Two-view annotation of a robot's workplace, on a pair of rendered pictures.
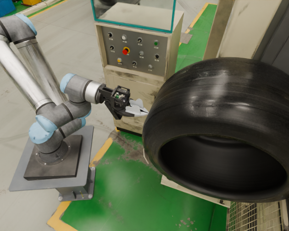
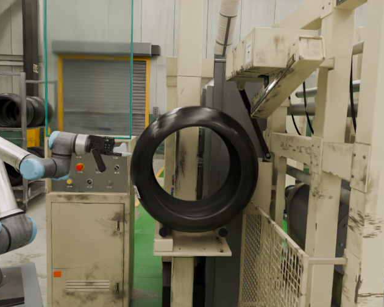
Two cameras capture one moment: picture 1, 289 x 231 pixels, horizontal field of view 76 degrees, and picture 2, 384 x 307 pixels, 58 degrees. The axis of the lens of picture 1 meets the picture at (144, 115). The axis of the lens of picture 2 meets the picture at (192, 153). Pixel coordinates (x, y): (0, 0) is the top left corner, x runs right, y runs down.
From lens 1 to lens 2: 1.24 m
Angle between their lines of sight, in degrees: 48
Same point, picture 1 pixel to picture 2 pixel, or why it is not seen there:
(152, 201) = not seen: outside the picture
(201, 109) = (173, 114)
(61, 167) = not seen: outside the picture
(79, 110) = (62, 164)
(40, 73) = not seen: outside the picture
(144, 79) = (103, 198)
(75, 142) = (14, 273)
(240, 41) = not seen: hidden behind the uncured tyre
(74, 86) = (65, 136)
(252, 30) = (192, 103)
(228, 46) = not seen: hidden behind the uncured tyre
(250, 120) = (200, 112)
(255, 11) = (189, 91)
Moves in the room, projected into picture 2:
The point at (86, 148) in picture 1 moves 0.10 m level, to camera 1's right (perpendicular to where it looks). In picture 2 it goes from (30, 280) to (52, 277)
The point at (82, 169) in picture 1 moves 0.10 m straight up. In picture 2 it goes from (32, 296) to (32, 275)
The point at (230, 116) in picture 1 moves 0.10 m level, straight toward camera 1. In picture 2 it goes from (189, 112) to (184, 111)
